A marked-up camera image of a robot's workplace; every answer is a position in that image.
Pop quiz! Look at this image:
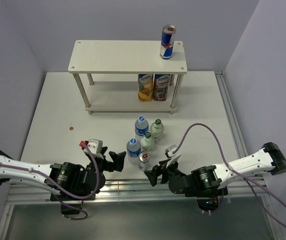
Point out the blue label water bottle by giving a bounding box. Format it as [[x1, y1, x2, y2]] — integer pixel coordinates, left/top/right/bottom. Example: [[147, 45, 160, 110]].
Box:
[[126, 138, 141, 165], [135, 116, 149, 140]]

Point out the Red Bull can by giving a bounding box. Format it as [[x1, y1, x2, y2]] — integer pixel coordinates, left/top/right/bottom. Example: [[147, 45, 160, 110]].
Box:
[[138, 151, 150, 171], [160, 24, 176, 59]]

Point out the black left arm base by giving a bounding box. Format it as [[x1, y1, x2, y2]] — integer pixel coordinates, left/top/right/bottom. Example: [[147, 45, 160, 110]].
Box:
[[50, 193, 88, 221]]

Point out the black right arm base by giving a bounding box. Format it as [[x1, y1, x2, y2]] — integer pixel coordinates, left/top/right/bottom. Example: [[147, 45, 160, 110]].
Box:
[[196, 187, 228, 213]]

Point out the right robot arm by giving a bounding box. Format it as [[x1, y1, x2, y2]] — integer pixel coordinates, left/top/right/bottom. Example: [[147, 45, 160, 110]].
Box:
[[144, 142, 286, 198]]

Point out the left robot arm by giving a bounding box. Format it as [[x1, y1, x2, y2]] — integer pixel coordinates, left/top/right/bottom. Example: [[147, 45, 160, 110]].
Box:
[[0, 142, 126, 200]]

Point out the white two-tier shelf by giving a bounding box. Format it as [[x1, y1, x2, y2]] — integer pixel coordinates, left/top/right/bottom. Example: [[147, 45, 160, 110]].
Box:
[[68, 40, 187, 114]]

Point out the near green cap soda bottle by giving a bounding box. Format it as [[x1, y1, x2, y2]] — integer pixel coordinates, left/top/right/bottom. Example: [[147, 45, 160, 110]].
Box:
[[141, 132, 155, 153]]

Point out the green cap soda bottle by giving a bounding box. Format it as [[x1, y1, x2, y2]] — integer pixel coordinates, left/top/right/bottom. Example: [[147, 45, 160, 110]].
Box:
[[150, 119, 164, 141], [141, 132, 155, 153]]

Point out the far green cap soda bottle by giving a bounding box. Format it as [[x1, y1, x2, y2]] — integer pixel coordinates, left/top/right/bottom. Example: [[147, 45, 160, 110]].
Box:
[[150, 119, 164, 141]]

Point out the yellow pineapple juice carton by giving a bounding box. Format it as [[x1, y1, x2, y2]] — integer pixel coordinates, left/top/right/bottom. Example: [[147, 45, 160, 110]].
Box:
[[138, 74, 154, 102]]

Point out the dark red berry juice carton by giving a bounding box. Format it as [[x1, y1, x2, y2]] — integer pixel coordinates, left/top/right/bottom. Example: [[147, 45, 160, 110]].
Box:
[[153, 74, 171, 101]]

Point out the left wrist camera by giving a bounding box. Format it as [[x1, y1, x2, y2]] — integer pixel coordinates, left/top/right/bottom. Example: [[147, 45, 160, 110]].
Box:
[[79, 138, 103, 155]]

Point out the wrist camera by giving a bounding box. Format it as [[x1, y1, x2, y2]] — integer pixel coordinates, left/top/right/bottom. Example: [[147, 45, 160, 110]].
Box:
[[79, 138, 103, 155], [165, 145, 181, 168]]

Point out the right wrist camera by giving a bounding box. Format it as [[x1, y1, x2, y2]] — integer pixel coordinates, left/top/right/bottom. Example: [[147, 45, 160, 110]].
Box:
[[165, 145, 181, 168]]

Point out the aluminium rail frame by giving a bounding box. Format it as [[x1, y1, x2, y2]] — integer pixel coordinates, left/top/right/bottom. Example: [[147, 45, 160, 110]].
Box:
[[0, 71, 283, 240]]

